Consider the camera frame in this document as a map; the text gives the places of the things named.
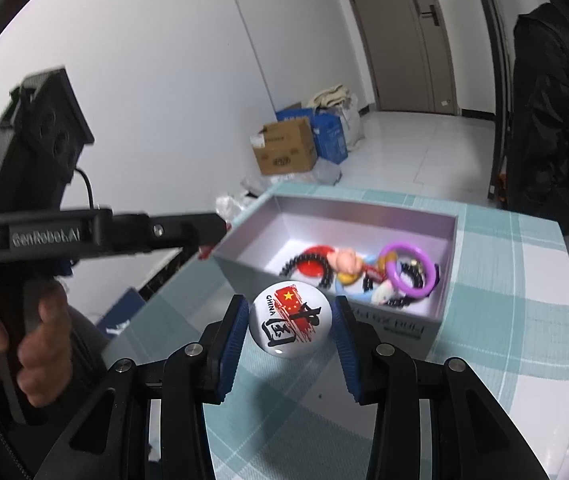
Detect blue shoe box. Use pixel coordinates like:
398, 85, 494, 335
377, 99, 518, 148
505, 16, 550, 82
97, 287, 147, 339

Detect grey door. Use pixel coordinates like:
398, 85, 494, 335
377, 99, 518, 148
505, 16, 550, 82
350, 0, 458, 115

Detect purple cartoon keychain toy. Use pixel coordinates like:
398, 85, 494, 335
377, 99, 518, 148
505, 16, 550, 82
380, 242, 439, 299

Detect red round badge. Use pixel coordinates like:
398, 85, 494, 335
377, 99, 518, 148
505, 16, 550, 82
294, 245, 334, 289

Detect blue cardboard box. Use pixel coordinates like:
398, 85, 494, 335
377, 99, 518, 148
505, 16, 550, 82
276, 107, 348, 165

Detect black backpack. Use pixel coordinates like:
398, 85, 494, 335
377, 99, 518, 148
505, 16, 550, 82
507, 2, 569, 235

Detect brown cardboard box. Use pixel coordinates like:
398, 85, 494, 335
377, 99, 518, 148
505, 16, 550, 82
250, 118, 318, 177

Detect pink pig figurine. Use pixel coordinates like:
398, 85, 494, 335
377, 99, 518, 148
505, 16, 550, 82
325, 248, 365, 286

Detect clear plastic bag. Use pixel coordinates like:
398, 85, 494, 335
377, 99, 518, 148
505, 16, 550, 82
215, 158, 342, 222

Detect black coat rack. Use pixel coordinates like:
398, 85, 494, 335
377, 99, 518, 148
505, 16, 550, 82
479, 0, 513, 209

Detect white sack with cloth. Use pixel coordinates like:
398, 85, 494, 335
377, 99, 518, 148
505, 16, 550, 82
307, 84, 365, 152

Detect white China flag badge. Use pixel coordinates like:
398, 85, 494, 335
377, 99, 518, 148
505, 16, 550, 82
249, 281, 332, 359

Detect teal plaid tablecloth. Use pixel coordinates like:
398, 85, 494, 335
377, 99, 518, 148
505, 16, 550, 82
104, 183, 569, 479

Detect grey phone box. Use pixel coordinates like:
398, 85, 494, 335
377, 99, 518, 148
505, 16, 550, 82
214, 194, 458, 359

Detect light blue ring bracelet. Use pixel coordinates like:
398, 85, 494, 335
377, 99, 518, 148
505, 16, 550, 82
333, 253, 391, 306

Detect black bead bracelet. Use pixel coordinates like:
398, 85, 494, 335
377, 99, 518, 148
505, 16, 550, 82
361, 259, 441, 310
279, 251, 339, 290

